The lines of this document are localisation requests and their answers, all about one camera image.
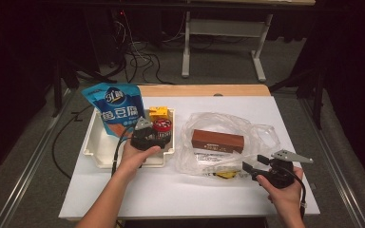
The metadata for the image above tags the clear plastic bag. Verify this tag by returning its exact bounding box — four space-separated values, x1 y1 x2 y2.
174 111 281 178

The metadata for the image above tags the left hand-held gripper cable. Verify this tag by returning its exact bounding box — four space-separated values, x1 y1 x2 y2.
110 124 138 178

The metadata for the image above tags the yellow drink carton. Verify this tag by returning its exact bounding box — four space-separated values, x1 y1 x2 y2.
148 106 169 123

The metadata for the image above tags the yellow packet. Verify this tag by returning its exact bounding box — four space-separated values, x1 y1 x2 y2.
213 170 240 181

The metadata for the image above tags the white metal frame desk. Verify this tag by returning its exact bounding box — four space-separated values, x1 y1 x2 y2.
181 0 317 84

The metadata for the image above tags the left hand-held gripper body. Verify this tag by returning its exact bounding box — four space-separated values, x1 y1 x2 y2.
130 116 166 152

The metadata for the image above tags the tangle of floor cables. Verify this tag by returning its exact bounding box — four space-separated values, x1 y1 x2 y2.
113 9 174 86

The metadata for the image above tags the blue snack pouch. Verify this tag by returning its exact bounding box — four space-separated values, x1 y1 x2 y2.
81 83 146 138

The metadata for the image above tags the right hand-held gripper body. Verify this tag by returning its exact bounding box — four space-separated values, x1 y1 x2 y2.
254 149 315 189

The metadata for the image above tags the brown rectangular box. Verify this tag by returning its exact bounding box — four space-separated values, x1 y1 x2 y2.
191 128 246 155

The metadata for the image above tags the metal floor rail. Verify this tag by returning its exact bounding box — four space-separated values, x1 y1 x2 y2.
298 97 365 228
0 88 74 228

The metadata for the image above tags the hand-held gripper cable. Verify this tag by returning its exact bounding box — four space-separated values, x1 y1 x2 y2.
110 124 138 178
284 166 308 220

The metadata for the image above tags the white plastic tray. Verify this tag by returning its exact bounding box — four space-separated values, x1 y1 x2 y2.
83 107 176 169

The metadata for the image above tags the right hand-held gripper cable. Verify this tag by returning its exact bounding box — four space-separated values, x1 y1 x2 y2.
284 166 308 220

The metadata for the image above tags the person's right hand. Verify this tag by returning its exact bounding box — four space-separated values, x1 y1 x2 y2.
256 166 305 207

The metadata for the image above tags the black floor cable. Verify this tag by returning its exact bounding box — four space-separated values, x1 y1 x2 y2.
51 105 93 181

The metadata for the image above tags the black stand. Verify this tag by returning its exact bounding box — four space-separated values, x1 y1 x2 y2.
50 56 119 119
267 63 328 131

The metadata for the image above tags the person's left hand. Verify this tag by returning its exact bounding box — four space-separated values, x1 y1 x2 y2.
117 140 163 175

